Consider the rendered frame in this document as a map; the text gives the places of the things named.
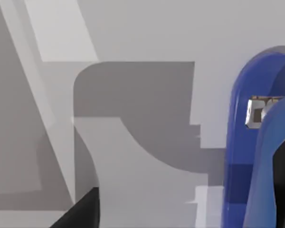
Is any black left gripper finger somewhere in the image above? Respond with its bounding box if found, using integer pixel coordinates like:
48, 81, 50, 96
48, 186, 101, 228

